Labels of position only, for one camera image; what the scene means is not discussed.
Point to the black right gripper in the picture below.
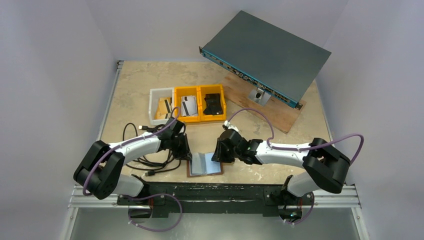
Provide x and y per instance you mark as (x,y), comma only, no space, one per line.
(219,151)

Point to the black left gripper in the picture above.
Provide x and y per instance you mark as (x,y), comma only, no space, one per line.
(185,153)

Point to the brown leather card holder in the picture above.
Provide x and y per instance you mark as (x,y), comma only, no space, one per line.
(201,165)

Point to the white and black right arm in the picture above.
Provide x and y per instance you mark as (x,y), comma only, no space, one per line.
(325,166)

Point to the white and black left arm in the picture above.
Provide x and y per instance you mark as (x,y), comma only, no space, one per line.
(100,171)

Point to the black cards stack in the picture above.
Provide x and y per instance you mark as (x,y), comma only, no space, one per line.
(213,104)

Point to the silver cards stack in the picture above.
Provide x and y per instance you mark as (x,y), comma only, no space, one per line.
(189,107)

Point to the gold cards stack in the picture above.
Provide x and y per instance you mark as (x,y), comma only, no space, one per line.
(164,108)

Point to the yellow bin left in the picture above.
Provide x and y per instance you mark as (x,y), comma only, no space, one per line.
(184,91)

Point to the yellow bin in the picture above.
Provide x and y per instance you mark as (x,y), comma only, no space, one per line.
(206,89)
(184,91)

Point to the yellow bin right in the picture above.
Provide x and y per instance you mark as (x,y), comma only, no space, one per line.
(206,89)

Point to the white plastic bin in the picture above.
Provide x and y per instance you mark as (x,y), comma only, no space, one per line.
(154,95)

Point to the wooden board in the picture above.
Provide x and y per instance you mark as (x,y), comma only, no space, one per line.
(241,93)

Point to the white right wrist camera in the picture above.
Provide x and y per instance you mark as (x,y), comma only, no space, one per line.
(228,126)

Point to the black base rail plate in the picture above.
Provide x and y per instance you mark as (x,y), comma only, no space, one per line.
(267,200)

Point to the metal bracket with knob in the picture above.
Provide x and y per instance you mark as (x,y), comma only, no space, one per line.
(259,96)

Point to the blue grey network switch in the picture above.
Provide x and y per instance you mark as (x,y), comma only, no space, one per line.
(273,60)

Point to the aluminium frame rail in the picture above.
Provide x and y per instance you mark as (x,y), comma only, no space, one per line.
(348,198)

